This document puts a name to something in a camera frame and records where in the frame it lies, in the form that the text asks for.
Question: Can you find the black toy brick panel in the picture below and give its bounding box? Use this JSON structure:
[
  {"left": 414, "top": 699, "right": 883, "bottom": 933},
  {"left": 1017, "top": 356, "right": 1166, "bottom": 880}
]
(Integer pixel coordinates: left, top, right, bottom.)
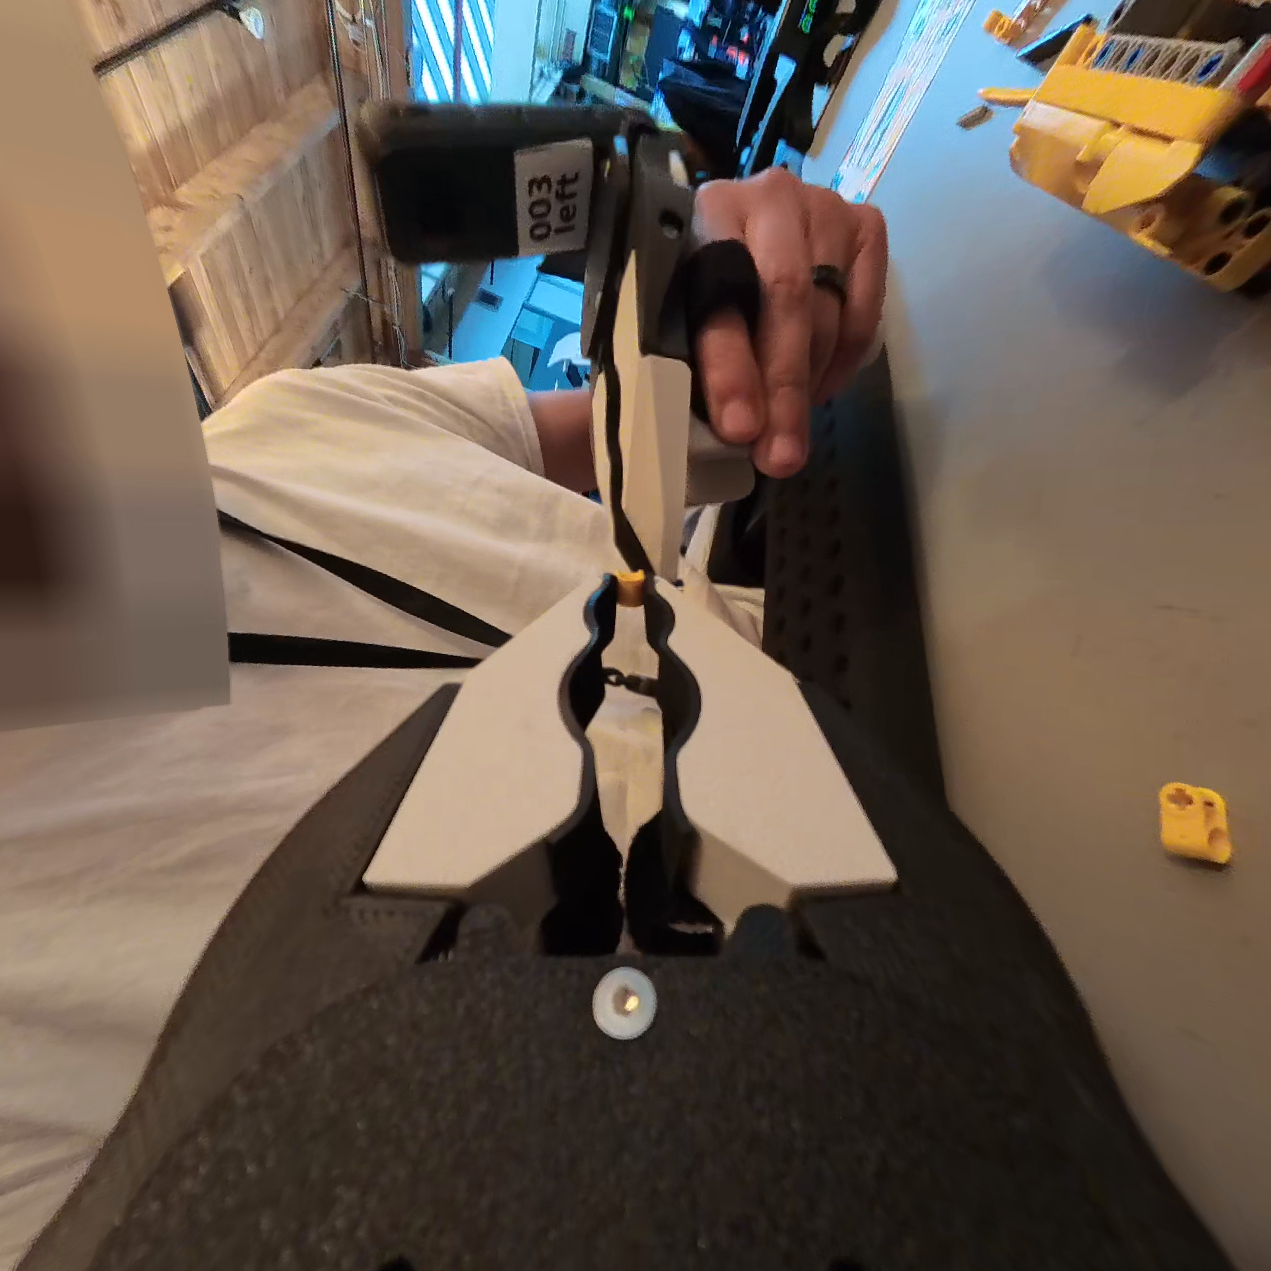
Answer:
[{"left": 1013, "top": 18, "right": 1089, "bottom": 68}]

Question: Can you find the yellow toy brick car model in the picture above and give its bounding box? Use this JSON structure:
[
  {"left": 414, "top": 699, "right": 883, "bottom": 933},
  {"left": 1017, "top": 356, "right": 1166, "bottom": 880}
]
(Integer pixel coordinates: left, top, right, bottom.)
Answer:
[{"left": 1009, "top": 16, "right": 1271, "bottom": 292}]

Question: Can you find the yellow angled toy brick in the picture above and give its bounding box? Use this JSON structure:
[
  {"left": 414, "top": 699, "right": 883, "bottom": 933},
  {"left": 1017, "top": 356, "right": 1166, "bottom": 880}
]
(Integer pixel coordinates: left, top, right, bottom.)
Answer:
[{"left": 984, "top": 0, "right": 1069, "bottom": 45}]

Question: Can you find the black metal pipe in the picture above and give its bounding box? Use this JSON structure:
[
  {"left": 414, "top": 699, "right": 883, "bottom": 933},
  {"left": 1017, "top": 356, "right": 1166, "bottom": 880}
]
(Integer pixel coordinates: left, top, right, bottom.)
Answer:
[{"left": 96, "top": 0, "right": 249, "bottom": 77}]

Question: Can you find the black dimpled chair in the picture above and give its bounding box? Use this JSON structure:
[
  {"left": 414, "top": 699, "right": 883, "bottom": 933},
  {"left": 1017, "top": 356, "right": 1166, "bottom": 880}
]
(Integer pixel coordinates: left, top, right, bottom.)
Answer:
[{"left": 735, "top": 343, "right": 946, "bottom": 797}]

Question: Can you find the person's left hand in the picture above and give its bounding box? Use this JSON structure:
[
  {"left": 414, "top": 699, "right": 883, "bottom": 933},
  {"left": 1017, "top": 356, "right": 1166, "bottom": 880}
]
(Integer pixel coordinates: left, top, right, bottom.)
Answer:
[{"left": 690, "top": 168, "right": 891, "bottom": 477}]

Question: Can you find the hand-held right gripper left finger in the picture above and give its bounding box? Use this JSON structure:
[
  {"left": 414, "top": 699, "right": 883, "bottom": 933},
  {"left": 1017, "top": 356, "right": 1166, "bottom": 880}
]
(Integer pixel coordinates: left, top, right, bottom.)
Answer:
[{"left": 359, "top": 571, "right": 624, "bottom": 910}]

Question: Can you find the black lanyard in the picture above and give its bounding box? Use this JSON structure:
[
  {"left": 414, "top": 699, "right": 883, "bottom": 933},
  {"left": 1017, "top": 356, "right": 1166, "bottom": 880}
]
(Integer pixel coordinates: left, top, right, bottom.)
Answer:
[{"left": 215, "top": 511, "right": 660, "bottom": 699}]

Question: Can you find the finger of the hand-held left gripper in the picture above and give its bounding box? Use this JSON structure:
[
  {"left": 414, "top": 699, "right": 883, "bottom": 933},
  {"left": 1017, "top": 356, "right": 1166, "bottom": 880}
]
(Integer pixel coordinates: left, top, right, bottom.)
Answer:
[
  {"left": 591, "top": 254, "right": 641, "bottom": 575},
  {"left": 617, "top": 348, "right": 693, "bottom": 584}
]

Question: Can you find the person's left forearm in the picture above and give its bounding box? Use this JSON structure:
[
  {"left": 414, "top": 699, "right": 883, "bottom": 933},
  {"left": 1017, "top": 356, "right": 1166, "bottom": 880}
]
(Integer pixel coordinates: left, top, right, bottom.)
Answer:
[{"left": 528, "top": 386, "right": 600, "bottom": 493}]

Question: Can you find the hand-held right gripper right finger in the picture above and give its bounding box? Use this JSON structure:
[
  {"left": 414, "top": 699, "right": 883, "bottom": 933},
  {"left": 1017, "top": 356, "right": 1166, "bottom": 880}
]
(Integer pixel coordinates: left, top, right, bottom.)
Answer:
[{"left": 641, "top": 575, "right": 899, "bottom": 933}]

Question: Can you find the colourful sticker sheet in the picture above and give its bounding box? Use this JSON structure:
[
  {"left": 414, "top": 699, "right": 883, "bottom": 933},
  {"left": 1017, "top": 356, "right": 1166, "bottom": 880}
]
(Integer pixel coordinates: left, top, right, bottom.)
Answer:
[{"left": 831, "top": 0, "right": 979, "bottom": 202}]

